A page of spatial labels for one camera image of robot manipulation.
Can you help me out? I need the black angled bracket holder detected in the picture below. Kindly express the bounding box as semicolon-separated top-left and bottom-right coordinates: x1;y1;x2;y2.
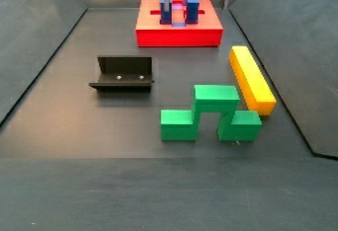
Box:
88;55;153;90

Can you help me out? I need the dark blue U block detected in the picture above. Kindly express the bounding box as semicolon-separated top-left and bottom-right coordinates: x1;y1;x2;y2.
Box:
160;0;200;27

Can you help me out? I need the red slotted board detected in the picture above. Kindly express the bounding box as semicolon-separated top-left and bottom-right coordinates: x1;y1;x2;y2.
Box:
135;0;223;47

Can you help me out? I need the yellow long block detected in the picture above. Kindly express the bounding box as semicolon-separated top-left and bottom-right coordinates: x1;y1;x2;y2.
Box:
228;45;276;116

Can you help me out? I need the green arch block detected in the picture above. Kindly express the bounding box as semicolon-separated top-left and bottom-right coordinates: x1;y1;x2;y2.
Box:
160;85;263;141

